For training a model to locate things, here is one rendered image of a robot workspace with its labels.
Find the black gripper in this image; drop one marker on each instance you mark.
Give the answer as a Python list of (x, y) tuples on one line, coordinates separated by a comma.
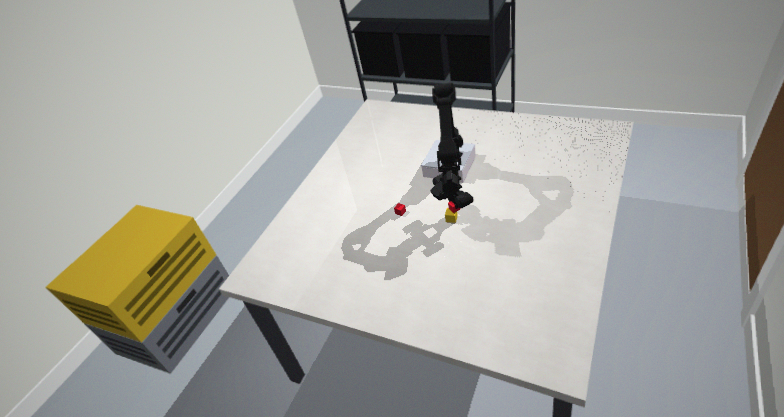
[(460, 199)]

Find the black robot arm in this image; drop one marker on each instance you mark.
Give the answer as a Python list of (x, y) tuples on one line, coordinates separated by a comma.
[(450, 141)]

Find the yellow cube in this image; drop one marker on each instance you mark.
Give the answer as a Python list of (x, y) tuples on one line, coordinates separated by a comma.
[(450, 216)]

